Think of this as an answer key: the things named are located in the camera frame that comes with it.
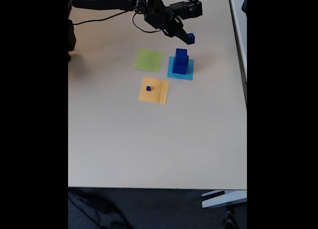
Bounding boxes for white table foot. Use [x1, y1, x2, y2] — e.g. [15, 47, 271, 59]
[200, 189, 247, 209]

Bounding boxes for black floor cable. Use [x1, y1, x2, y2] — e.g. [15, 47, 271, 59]
[68, 190, 130, 229]

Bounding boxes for black chair base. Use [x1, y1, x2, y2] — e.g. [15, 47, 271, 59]
[222, 205, 240, 229]

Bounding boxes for orange paper square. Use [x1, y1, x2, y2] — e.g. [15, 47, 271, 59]
[138, 76, 170, 105]

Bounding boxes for black camera box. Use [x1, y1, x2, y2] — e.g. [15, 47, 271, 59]
[170, 0, 203, 20]

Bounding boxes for white adjacent table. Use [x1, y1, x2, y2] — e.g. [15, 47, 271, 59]
[228, 0, 247, 105]

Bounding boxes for light blue paper square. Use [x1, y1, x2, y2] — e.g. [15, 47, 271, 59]
[166, 56, 195, 81]

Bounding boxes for green paper square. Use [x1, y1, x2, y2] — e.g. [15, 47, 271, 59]
[135, 48, 164, 73]

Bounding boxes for large blue cube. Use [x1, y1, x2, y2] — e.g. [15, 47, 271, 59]
[172, 55, 189, 75]

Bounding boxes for medium blue cube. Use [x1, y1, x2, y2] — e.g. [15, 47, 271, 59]
[174, 48, 189, 65]

